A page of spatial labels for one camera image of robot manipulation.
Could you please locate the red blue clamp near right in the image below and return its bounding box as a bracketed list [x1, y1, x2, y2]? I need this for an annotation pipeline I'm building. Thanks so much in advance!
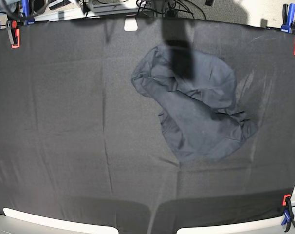
[281, 194, 295, 233]

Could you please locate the blue clamp far left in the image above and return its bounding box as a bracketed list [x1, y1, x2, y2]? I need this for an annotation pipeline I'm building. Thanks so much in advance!
[21, 0, 35, 25]

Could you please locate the black cable bundle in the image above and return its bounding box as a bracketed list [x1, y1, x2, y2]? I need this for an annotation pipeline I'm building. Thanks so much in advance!
[135, 0, 208, 20]

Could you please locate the dark navy t-shirt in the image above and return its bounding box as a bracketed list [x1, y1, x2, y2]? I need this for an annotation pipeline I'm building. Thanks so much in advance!
[131, 45, 258, 162]

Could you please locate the red black clamp far left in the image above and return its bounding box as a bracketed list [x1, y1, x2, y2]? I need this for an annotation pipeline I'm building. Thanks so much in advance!
[6, 20, 20, 48]

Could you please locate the blue clamp far right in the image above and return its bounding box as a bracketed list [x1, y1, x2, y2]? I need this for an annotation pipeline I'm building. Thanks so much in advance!
[281, 3, 295, 34]

